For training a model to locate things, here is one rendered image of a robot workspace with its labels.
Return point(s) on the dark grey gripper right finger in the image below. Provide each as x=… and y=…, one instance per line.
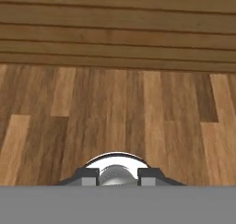
x=149, y=174

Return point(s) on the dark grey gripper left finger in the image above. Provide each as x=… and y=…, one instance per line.
x=87, y=174

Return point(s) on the wooden slatted counter panel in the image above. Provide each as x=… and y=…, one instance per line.
x=118, y=31

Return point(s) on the white round domed object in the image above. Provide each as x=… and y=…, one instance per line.
x=118, y=163

